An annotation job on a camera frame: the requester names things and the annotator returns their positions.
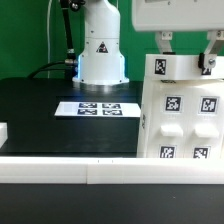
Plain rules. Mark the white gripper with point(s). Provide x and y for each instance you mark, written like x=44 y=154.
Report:
x=182 y=15

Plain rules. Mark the white cabinet top box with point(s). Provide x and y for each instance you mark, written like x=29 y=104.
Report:
x=181 y=67

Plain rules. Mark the white cabinet body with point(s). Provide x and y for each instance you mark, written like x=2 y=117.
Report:
x=149 y=85

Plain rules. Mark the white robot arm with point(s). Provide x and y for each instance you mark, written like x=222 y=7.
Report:
x=102 y=64

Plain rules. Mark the white U-shaped obstacle fence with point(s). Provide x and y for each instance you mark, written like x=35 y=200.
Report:
x=50 y=170

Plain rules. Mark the white marker base plate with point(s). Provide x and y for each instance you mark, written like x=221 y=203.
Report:
x=97 y=109

